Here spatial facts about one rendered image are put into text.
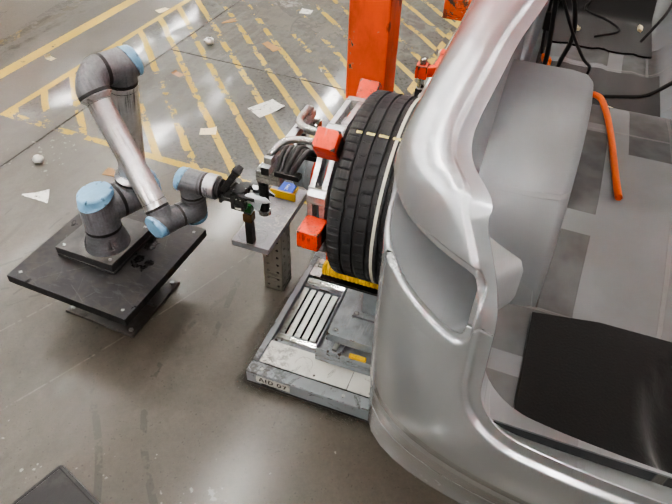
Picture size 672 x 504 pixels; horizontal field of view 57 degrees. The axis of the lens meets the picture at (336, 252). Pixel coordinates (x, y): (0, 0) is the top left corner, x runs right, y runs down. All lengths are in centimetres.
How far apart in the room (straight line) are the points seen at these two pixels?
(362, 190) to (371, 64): 74
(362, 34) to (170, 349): 154
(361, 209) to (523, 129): 52
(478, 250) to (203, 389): 189
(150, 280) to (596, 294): 173
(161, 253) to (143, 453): 84
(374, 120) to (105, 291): 136
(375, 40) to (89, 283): 151
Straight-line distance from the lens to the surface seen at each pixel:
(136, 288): 270
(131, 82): 244
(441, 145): 100
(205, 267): 316
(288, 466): 247
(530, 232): 171
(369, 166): 190
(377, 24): 243
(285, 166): 205
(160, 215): 231
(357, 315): 259
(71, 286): 279
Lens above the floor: 218
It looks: 43 degrees down
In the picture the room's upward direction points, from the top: 2 degrees clockwise
